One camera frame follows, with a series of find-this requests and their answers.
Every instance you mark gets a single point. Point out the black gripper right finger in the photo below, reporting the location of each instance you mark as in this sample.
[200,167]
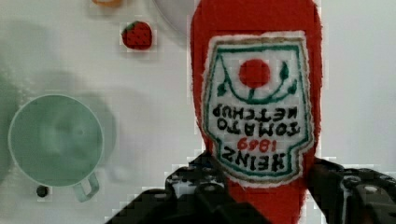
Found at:
[352,196]

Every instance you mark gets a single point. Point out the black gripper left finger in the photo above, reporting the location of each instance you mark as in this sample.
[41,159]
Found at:
[193,194]

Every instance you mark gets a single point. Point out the red plush ketchup bottle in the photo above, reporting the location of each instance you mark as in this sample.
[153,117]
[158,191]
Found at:
[256,81]

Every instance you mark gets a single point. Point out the green mug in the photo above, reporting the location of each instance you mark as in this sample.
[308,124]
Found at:
[57,141]

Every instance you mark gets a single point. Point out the red strawberry toy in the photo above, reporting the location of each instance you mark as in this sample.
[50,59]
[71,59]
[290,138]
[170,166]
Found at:
[137,35]

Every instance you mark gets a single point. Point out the round grey plate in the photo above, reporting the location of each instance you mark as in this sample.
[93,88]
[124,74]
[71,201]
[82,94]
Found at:
[178,13]

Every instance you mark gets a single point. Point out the orange slice toy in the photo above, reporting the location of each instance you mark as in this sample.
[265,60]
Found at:
[107,3]

